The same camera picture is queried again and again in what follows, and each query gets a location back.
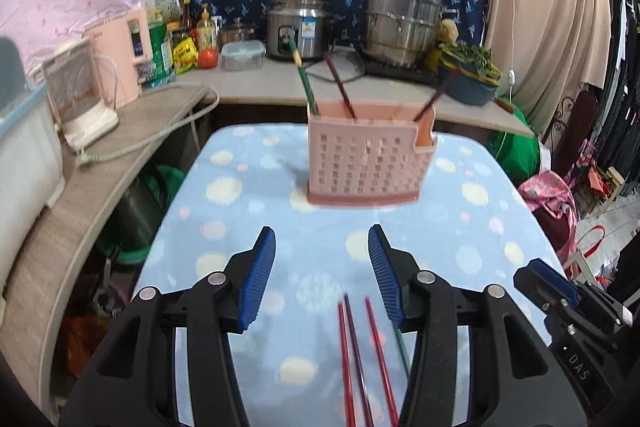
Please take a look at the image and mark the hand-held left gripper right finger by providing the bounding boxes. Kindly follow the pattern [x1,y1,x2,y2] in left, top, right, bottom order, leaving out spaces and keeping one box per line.
[368,224,588,427]

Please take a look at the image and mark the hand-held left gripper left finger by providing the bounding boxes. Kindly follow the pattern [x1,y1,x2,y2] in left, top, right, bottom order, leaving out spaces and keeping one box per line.
[59,227,277,427]

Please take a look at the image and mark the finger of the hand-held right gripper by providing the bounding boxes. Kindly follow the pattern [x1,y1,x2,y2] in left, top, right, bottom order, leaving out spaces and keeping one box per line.
[514,258,632,328]

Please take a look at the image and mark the green chopstick with gold band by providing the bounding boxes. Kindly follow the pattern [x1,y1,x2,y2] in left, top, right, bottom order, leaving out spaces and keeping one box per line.
[287,37,321,116]
[394,329,412,380]

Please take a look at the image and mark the bright red chopstick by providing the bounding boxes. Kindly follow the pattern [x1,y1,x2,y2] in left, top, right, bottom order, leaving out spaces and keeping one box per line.
[338,303,357,427]
[365,298,401,427]

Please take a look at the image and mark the dark red chopstick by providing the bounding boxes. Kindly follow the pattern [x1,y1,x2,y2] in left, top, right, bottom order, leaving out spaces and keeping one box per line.
[344,293,375,427]
[325,54,357,119]
[416,68,461,122]

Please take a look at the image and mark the pink perforated utensil holder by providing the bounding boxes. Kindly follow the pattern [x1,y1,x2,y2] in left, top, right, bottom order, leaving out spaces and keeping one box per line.
[306,103,438,208]

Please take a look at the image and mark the blue polka dot tablecloth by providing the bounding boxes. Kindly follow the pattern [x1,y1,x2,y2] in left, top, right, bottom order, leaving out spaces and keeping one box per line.
[131,124,568,427]

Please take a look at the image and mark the pink patterned bag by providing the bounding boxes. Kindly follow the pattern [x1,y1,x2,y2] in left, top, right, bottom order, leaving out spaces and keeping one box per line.
[517,171,581,258]

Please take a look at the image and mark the dark steel pot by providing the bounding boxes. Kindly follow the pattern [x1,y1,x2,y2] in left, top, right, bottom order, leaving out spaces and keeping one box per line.
[117,187,163,250]

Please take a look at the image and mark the green plastic basin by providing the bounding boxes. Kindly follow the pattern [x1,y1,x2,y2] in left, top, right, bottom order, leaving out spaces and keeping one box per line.
[97,162,176,267]

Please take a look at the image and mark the green bag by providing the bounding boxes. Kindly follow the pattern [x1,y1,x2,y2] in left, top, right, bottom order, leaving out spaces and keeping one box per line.
[487,104,546,182]

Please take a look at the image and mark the grey wooden counter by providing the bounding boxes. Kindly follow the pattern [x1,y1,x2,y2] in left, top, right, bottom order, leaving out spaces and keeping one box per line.
[0,52,536,408]

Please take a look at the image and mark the blue plastic basin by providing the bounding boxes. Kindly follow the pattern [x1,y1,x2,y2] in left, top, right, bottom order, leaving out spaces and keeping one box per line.
[440,62,501,106]

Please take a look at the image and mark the glass pot lid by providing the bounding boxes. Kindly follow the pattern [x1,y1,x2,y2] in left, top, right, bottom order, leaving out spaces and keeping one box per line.
[302,46,370,84]

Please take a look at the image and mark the clear plastic food container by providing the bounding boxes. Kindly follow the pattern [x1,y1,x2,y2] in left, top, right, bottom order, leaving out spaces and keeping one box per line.
[221,42,266,72]

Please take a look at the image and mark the green leafy vegetables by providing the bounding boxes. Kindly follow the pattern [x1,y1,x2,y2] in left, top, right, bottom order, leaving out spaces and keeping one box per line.
[437,42,503,80]

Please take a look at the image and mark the yellow snack packet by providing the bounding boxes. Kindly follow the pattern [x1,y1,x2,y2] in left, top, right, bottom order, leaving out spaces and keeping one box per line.
[172,38,201,74]

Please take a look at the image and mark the small pot with glass lid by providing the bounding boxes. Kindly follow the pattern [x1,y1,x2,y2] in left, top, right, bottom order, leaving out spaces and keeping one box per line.
[218,19,258,48]

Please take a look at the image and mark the green detergent packet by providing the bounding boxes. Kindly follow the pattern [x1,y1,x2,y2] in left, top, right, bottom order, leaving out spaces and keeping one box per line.
[145,22,176,88]

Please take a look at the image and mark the tan loofah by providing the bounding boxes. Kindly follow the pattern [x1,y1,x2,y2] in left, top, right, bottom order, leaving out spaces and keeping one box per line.
[437,19,460,46]

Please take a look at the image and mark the yellow oil bottle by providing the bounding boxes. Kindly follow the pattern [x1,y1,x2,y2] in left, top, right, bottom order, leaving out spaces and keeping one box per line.
[196,4,218,52]

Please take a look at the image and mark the white clear electric cooker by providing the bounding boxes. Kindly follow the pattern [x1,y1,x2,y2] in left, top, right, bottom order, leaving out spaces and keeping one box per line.
[41,39,121,150]

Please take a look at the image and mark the white tub with blue rim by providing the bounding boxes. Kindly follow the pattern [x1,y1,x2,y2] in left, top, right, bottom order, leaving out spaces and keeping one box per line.
[0,84,66,293]

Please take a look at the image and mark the silver rice cooker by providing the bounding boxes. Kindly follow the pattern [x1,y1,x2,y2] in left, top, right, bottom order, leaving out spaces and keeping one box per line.
[265,0,332,60]

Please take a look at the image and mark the pink electric kettle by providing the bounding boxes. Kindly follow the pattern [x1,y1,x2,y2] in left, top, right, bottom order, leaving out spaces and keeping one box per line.
[85,7,151,110]

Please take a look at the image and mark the stainless steel steamer pot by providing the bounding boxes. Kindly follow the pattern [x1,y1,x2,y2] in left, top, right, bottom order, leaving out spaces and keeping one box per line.
[361,0,446,66]

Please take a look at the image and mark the beige curtain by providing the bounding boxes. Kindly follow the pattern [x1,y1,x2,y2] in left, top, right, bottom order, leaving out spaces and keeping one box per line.
[450,0,621,132]

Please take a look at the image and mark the teal plastic lid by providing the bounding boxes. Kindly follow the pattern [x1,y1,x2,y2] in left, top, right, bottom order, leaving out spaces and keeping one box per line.
[0,37,27,108]

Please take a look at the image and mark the white power cable with plug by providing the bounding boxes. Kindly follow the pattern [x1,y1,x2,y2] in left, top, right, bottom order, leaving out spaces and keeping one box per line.
[75,87,221,168]

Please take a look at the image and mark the thin white charger cable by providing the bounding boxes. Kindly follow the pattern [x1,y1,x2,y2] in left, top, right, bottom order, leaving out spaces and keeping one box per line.
[500,0,517,100]

